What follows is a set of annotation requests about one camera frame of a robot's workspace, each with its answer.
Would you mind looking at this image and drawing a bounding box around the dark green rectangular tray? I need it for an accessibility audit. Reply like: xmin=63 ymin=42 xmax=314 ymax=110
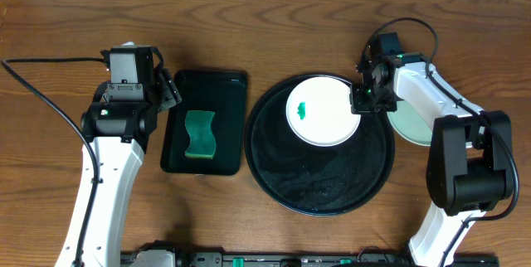
xmin=160 ymin=70 xmax=247 ymax=176

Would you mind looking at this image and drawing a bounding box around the white plate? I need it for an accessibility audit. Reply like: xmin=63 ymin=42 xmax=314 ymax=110
xmin=285 ymin=76 xmax=361 ymax=147

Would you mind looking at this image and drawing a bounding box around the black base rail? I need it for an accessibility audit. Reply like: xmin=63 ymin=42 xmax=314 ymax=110
xmin=119 ymin=240 xmax=499 ymax=267

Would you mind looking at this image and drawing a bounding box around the round black tray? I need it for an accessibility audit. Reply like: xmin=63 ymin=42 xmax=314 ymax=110
xmin=244 ymin=74 xmax=395 ymax=216

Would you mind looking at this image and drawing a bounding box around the green wavy sponge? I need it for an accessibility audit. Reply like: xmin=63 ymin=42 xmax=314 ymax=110
xmin=185 ymin=110 xmax=217 ymax=159

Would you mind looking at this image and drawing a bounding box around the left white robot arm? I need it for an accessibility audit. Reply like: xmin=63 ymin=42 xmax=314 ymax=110
xmin=56 ymin=44 xmax=181 ymax=266

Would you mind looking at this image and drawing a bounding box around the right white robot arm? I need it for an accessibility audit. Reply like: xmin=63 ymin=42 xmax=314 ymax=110
xmin=351 ymin=50 xmax=519 ymax=266

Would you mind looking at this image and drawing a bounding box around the pale green plate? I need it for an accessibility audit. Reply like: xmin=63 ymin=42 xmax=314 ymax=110
xmin=387 ymin=100 xmax=432 ymax=147

